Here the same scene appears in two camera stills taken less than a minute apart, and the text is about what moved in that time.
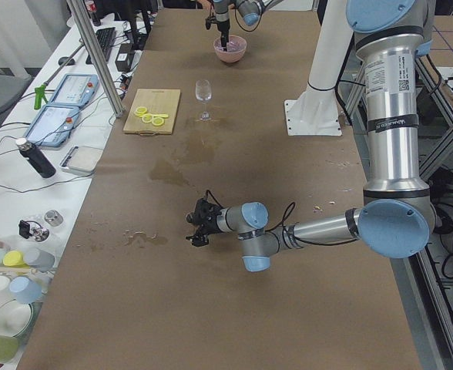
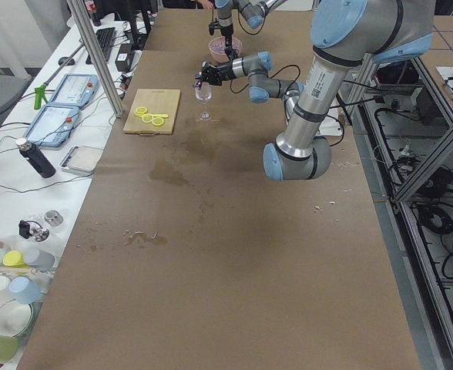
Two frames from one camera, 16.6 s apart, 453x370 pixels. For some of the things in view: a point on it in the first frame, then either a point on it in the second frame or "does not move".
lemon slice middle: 147,118 does not move
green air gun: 39,94 does not move
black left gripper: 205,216 to 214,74
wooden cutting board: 156,101 does not move
